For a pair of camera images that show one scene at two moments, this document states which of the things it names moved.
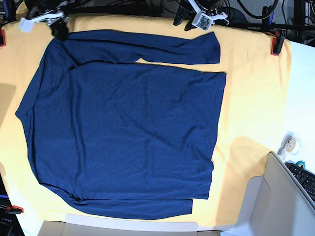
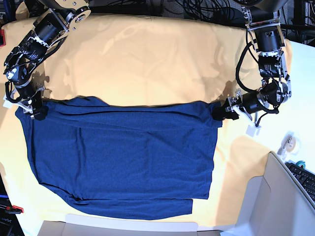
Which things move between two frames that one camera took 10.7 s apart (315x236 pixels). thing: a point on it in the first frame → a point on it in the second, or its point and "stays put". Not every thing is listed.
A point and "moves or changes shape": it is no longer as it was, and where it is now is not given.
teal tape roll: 301,162 stays put
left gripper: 60,29 → 31,94
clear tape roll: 290,144 stays put
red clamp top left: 2,38 stays put
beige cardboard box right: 275,204 stays put
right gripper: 204,6 → 249,103
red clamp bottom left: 14,209 stays put
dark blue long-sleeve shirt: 123,140 moves or changes shape
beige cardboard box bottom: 101,225 stays put
